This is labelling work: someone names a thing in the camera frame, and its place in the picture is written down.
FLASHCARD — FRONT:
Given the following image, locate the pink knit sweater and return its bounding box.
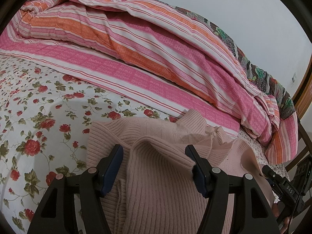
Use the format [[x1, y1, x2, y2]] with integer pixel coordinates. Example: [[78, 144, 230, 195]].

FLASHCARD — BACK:
[[87, 109, 274, 233]]

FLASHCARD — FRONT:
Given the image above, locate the person's right hand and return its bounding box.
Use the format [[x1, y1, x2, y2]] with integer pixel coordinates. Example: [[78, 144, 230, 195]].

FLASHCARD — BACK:
[[272, 201, 297, 233]]

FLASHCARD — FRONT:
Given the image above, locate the orange wooden door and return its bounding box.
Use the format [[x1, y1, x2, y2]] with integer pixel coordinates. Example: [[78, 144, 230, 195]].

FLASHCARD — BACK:
[[293, 59, 312, 119]]

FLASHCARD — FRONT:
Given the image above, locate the floral bed sheet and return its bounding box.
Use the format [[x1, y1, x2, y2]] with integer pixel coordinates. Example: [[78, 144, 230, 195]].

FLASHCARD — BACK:
[[0, 54, 291, 234]]

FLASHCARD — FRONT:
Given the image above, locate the pink striped quilt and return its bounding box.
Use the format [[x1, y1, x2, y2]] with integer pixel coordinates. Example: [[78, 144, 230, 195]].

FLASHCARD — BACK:
[[1, 0, 298, 164]]

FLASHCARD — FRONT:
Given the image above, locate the white wall switch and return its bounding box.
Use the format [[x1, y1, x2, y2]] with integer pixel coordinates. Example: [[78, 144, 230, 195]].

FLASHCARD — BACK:
[[291, 73, 297, 82]]

